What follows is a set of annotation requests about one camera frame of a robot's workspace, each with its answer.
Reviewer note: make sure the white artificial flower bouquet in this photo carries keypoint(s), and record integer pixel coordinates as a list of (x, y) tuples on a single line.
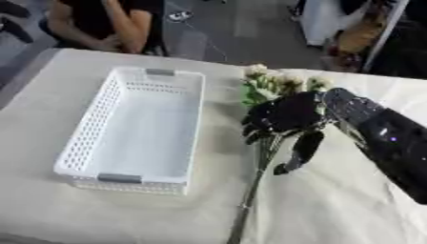
[(266, 89)]

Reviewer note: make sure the brown bag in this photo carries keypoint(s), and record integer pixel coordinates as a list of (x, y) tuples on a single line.
[(358, 35)]

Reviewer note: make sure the white board stand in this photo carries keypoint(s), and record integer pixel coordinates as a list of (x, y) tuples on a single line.
[(333, 22)]

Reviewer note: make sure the person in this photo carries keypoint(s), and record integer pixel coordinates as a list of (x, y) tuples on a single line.
[(105, 24)]

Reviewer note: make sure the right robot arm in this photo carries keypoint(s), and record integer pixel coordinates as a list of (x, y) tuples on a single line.
[(383, 130)]

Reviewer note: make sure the white perforated plastic basket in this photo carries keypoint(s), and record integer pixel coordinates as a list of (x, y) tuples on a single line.
[(136, 127)]

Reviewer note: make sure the black office chair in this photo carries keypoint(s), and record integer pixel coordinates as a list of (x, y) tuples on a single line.
[(14, 22)]

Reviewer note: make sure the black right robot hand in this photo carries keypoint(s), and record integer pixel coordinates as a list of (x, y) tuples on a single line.
[(286, 115)]

